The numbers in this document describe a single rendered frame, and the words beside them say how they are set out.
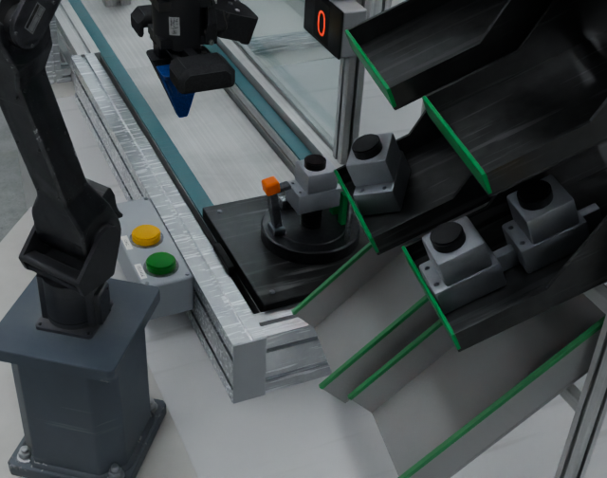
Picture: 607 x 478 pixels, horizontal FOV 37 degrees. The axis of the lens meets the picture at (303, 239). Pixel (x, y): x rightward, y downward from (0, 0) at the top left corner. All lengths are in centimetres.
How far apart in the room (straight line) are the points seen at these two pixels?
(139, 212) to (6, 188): 194
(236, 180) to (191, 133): 18
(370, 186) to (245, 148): 70
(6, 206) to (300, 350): 211
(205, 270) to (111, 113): 48
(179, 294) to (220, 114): 55
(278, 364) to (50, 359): 33
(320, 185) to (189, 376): 31
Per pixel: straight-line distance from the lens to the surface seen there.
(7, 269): 145
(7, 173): 337
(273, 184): 121
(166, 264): 124
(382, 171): 91
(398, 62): 88
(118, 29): 208
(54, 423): 107
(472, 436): 89
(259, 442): 115
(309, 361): 121
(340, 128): 146
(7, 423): 121
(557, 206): 81
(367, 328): 105
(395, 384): 100
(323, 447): 115
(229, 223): 132
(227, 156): 158
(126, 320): 102
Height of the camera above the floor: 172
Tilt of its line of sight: 36 degrees down
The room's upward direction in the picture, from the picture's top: 3 degrees clockwise
